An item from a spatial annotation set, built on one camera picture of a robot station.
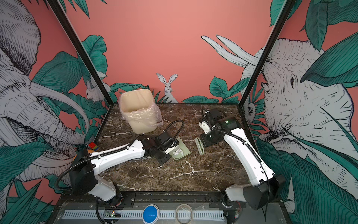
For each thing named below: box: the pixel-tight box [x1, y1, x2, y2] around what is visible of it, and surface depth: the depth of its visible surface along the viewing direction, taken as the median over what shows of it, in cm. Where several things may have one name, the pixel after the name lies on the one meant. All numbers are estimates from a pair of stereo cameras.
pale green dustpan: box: [169, 137, 192, 160], surface depth 83 cm
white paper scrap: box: [172, 147, 184, 156], surface depth 83 cm
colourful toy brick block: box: [88, 141, 100, 152], surface depth 90 cm
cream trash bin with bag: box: [118, 89, 164, 134], surface depth 93 cm
